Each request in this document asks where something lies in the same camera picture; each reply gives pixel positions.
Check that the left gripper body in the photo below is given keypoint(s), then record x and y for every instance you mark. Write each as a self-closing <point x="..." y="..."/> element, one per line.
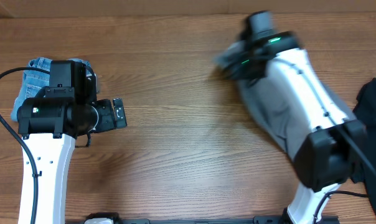
<point x="106" y="121"/>

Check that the grey shorts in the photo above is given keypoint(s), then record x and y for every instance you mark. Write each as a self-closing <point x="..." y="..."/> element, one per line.
<point x="289" y="101"/>

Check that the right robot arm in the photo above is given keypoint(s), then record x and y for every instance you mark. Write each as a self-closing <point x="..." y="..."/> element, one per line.
<point x="318" y="133"/>

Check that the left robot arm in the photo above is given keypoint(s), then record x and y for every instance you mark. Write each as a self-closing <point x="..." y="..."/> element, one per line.
<point x="50" y="121"/>

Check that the folded blue denim jeans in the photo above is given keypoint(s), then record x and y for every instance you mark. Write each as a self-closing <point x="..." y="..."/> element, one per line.
<point x="45" y="81"/>

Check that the black garment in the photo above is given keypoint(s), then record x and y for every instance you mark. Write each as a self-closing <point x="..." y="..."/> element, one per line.
<point x="365" y="111"/>

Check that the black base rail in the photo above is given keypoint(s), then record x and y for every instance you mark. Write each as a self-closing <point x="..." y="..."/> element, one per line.
<point x="116" y="219"/>

